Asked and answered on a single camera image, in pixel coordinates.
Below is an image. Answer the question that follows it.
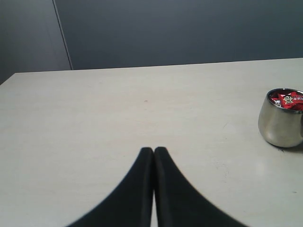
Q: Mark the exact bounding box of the red candy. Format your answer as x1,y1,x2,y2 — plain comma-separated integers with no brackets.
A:
278,91,303,111

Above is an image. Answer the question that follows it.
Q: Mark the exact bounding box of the small steel cup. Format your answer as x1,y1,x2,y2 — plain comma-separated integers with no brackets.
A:
258,88,303,148

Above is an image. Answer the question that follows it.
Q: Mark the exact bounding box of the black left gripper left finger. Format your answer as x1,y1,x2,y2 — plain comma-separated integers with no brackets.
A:
69,147,154,227

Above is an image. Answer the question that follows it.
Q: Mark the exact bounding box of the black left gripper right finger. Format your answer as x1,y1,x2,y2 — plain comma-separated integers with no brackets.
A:
154,147,245,227

